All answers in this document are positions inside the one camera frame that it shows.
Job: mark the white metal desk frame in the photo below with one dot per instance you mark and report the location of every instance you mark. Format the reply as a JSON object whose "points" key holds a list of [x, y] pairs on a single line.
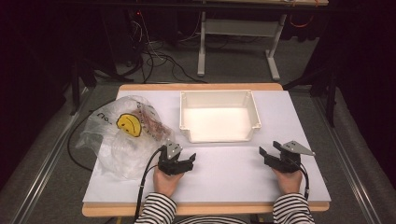
{"points": [[239, 27]]}

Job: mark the person's striped shirt torso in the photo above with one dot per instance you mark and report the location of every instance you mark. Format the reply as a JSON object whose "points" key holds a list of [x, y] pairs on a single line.
{"points": [[211, 220]]}

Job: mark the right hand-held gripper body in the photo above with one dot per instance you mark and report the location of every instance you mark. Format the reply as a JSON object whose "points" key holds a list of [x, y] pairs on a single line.
{"points": [[285, 161]]}

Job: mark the person's left hand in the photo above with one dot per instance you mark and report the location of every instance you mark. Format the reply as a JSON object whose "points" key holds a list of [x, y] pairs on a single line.
{"points": [[166, 185]]}

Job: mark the person's right hand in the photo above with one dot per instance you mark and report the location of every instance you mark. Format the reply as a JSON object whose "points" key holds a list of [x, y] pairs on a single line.
{"points": [[289, 182]]}

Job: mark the clear plastic bag smiley print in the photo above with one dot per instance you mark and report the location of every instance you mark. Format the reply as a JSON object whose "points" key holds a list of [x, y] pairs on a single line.
{"points": [[124, 155]]}

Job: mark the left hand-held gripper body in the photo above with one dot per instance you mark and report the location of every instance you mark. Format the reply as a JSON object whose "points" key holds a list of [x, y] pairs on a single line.
{"points": [[169, 165]]}

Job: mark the black metal stand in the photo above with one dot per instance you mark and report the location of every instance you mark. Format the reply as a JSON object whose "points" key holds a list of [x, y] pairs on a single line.
{"points": [[330, 93], [75, 84]]}

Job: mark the metal floor rail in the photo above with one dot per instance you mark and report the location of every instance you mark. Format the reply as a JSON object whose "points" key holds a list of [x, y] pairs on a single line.
{"points": [[351, 168], [46, 161]]}

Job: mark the white plastic bin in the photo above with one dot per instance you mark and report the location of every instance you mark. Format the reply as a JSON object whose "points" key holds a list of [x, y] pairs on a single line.
{"points": [[218, 124]]}

